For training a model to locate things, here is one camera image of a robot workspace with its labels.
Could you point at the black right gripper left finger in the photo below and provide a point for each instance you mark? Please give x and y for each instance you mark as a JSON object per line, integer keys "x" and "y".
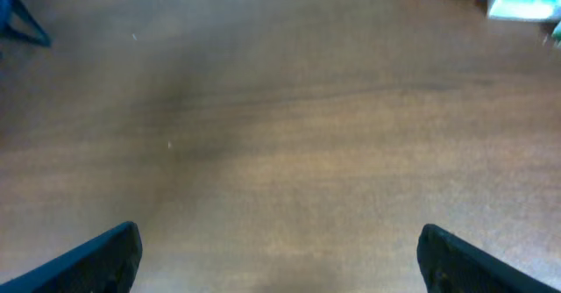
{"x": 106, "y": 263}

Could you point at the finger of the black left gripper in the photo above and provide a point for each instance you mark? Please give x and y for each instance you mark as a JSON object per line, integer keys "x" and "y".
{"x": 18, "y": 24}

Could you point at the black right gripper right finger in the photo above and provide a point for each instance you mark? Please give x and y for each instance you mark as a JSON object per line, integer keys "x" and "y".
{"x": 449, "y": 264}

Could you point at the green white soap box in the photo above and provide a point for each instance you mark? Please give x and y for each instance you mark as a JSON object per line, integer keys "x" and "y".
{"x": 556, "y": 35}

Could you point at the small teal tissue pack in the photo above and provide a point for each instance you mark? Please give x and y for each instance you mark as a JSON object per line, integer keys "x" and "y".
{"x": 529, "y": 10}

